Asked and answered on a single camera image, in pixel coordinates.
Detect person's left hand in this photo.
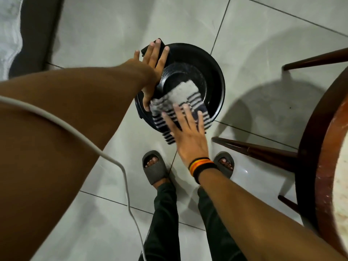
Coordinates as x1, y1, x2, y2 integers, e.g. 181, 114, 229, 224
125, 39, 170, 112

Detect person's right hand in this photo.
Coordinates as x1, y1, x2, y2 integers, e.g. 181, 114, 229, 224
162, 103, 210, 167

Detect black rectangular block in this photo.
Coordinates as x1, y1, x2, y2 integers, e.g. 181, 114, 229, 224
140, 38, 166, 58

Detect grey striped towel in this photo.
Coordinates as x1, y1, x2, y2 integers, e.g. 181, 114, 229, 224
150, 80, 213, 145

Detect black round plate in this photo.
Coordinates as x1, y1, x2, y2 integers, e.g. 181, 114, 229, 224
156, 62, 208, 107

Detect person's right forearm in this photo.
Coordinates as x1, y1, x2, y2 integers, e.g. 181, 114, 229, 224
196, 168, 348, 261

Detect person's left forearm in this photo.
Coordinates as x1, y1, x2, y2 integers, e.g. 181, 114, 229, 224
0, 60, 159, 261

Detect orange striped wristband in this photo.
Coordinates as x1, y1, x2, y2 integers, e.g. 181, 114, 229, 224
188, 157, 215, 177

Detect black plastic bucket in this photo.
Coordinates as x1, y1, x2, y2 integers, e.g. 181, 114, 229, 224
134, 43, 226, 131

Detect grey slipper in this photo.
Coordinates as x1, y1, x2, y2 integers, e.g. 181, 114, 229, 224
142, 150, 171, 188
213, 151, 235, 179

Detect dark green trousers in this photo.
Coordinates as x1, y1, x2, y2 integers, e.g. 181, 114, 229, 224
138, 181, 247, 261

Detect dark wooden round stool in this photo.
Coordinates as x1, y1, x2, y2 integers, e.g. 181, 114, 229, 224
211, 47, 348, 259

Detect white cable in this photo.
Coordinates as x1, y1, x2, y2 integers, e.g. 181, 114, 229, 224
0, 96, 148, 261

